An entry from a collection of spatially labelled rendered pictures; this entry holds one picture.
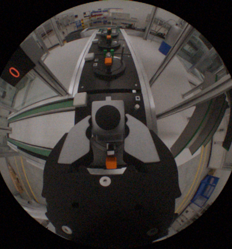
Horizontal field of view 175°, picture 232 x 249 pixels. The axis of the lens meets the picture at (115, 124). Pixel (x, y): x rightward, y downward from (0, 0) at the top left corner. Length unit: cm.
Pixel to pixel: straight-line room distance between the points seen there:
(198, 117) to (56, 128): 50
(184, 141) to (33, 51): 40
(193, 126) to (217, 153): 388
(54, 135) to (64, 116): 10
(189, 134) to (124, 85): 27
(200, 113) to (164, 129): 27
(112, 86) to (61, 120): 25
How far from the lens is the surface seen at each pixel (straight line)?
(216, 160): 414
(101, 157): 26
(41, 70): 26
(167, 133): 46
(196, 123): 24
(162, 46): 99
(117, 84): 30
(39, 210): 43
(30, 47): 19
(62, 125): 37
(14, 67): 21
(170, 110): 29
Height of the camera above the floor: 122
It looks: 82 degrees down
